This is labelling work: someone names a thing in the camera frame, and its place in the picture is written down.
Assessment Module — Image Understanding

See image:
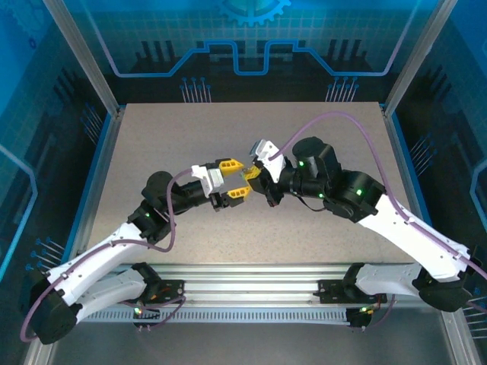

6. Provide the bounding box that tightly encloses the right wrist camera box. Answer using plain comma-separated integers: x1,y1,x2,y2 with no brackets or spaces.
249,139,287,179

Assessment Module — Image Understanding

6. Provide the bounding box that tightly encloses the aluminium enclosure post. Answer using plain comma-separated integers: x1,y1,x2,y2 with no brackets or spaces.
382,0,460,115
41,0,123,115

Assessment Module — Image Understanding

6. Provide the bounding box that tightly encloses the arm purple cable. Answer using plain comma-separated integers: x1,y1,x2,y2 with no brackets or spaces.
19,169,195,343
279,110,487,332

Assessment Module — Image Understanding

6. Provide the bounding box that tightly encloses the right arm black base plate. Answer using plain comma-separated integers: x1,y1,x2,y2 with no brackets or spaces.
317,279,358,304

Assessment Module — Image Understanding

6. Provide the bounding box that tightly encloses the black controller bracket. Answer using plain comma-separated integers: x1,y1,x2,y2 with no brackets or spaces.
346,306,376,331
132,303,161,332

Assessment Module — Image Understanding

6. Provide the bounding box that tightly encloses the slotted grey cable duct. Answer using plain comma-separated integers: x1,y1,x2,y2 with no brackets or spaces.
81,306,351,325

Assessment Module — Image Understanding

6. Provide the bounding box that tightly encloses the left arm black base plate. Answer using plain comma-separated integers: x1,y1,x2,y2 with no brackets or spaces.
150,279,186,305

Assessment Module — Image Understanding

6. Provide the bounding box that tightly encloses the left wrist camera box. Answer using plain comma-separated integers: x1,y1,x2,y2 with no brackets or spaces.
189,163,224,198

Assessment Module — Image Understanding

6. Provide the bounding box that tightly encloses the aluminium table side rail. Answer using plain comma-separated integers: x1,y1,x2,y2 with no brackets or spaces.
64,108,126,267
381,106,442,244

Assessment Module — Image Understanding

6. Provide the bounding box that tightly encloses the grey metal lower shelf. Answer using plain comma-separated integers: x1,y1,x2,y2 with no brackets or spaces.
22,296,482,365

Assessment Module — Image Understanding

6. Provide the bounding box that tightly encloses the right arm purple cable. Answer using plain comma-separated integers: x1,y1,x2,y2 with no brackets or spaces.
279,110,487,332

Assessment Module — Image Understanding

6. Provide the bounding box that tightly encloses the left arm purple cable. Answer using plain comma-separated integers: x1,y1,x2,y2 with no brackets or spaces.
19,169,195,343

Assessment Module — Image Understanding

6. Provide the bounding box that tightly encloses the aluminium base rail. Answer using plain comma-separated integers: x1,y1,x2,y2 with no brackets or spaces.
51,263,457,305

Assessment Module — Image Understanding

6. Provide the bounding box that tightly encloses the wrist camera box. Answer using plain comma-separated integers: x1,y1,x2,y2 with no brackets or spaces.
249,139,287,179
189,163,224,198

